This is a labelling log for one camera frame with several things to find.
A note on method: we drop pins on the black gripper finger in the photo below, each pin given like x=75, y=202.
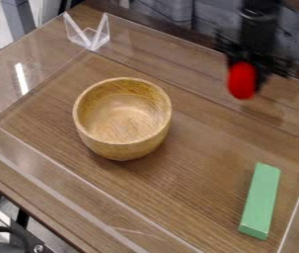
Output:
x=262, y=75

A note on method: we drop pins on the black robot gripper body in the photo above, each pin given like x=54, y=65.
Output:
x=252, y=43

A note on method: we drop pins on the red plush strawberry fruit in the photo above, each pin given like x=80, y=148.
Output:
x=242, y=77

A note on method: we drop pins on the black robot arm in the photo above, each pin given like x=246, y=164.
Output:
x=260, y=4

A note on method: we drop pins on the round wooden bowl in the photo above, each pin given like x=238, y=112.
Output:
x=121, y=116

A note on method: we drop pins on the green rectangular block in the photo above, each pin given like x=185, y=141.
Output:
x=256, y=217

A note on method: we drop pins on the black metal clamp base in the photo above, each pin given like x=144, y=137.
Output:
x=26, y=240

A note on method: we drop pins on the clear acrylic tray enclosure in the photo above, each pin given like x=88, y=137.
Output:
x=176, y=200

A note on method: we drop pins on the clear acrylic corner bracket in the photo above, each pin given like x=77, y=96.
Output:
x=88, y=38

